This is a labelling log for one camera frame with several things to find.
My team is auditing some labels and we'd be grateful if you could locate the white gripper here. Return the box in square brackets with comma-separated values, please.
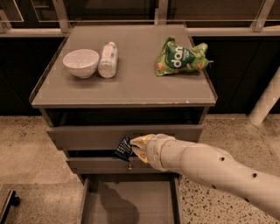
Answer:
[130, 134, 176, 172]

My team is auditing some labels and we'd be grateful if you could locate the dark blue rxbar wrapper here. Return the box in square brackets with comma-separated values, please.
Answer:
[113, 136, 133, 162]

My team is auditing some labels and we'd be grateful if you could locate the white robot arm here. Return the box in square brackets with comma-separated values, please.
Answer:
[130, 134, 280, 220]

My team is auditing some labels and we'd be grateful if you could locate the grey middle drawer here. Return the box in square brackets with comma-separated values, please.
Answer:
[66, 156, 192, 175]

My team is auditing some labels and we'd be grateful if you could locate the grey drawer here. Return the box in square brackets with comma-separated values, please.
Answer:
[66, 156, 192, 175]
[47, 125, 203, 151]
[77, 173, 184, 224]

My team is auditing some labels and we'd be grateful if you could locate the grey bottom drawer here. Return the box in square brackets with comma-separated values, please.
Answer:
[77, 173, 184, 224]

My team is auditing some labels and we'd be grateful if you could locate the grey drawer cabinet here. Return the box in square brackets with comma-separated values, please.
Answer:
[28, 24, 218, 224]

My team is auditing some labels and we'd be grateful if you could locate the grey top drawer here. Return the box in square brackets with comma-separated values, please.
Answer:
[47, 125, 203, 151]

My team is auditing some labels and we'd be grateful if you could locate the clear plastic water bottle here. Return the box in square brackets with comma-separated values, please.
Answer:
[98, 42, 118, 79]

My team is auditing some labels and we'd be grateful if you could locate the green snack bag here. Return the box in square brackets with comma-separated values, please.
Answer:
[156, 37, 209, 76]

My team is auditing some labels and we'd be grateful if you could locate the white ceramic bowl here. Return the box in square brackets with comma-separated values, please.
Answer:
[63, 49, 100, 79]

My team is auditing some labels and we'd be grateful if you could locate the white pillar leg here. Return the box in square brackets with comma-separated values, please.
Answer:
[248, 67, 280, 126]

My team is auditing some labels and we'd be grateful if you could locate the black object at floor edge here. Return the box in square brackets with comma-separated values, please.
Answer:
[0, 190, 20, 224]

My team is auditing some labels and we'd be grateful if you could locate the metal railing frame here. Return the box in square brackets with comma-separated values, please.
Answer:
[0, 0, 280, 37]

